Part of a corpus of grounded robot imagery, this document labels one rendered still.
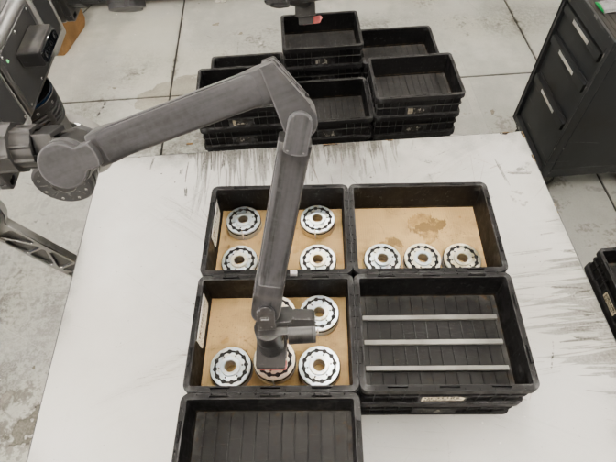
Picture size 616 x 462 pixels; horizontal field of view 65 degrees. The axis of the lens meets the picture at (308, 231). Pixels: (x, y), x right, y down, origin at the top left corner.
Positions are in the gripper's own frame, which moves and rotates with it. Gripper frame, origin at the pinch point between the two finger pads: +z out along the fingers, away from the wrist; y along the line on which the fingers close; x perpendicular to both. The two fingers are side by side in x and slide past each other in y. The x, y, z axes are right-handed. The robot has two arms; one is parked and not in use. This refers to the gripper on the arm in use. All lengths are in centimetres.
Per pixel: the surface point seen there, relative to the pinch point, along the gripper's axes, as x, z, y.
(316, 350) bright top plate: -10.2, 4.2, 3.2
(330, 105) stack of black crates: -18, 56, 147
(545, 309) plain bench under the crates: -78, 19, 21
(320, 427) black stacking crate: -11.0, 6.6, -14.4
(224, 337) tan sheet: 14.0, 7.7, 7.8
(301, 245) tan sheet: -5.8, 8.0, 36.2
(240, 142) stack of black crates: 25, 55, 122
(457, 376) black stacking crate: -44.8, 6.1, -2.5
